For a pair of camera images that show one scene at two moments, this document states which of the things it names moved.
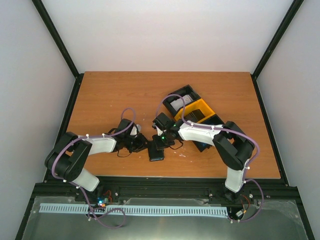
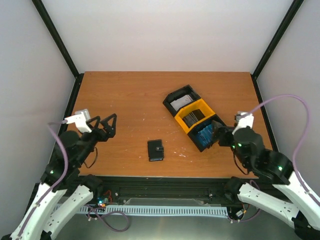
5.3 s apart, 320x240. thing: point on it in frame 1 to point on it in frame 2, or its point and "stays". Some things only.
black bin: [214, 119] stays
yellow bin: [199, 104] stays
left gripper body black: [134, 145] to [102, 136]
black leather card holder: [154, 153] stays
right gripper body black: [164, 142] to [224, 141]
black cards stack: [195, 115] stays
